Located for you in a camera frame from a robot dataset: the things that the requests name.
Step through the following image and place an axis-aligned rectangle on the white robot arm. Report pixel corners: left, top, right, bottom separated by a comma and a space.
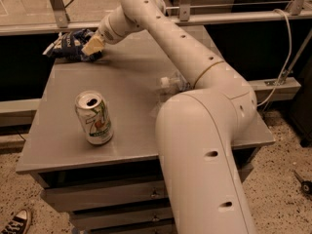
83, 0, 256, 234

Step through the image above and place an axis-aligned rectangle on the black white sneaker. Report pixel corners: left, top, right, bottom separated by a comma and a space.
0, 209, 31, 234

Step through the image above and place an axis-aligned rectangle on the metal railing frame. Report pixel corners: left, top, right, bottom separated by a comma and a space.
0, 0, 312, 36

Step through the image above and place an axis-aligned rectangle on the white green soda can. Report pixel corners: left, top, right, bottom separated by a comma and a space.
75, 91, 113, 145

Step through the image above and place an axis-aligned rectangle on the grey drawer cabinet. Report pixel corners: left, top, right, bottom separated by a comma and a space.
15, 25, 276, 234

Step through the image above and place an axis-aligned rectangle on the blue chip bag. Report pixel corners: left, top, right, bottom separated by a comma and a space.
43, 29, 102, 62

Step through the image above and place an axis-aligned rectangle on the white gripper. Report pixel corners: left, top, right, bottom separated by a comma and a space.
82, 6, 137, 56

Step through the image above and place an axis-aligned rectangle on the white cable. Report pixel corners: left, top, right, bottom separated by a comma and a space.
256, 8, 293, 108

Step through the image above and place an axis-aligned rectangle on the clear plastic water bottle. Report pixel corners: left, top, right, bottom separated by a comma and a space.
159, 71, 191, 94

